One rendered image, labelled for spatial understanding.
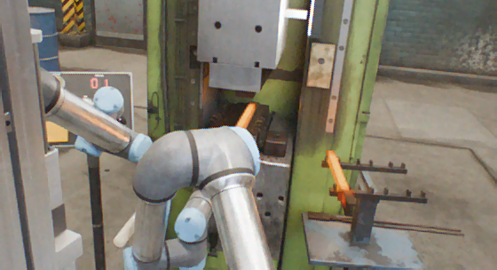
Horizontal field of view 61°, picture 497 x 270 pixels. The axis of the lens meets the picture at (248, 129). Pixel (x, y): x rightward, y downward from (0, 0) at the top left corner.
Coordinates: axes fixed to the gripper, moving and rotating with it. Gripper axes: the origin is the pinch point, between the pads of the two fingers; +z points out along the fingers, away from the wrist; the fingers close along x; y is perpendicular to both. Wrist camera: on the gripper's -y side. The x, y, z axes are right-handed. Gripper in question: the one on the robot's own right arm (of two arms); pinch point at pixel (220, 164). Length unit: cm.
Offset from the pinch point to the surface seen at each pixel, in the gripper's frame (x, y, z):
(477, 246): 147, 100, 134
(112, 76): -49, -18, 24
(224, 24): -8, -41, 31
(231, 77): -4.1, -21.5, 30.7
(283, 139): 18.0, 2.1, 33.7
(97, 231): -58, 51, 21
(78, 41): -396, 90, 583
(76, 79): -60, -17, 18
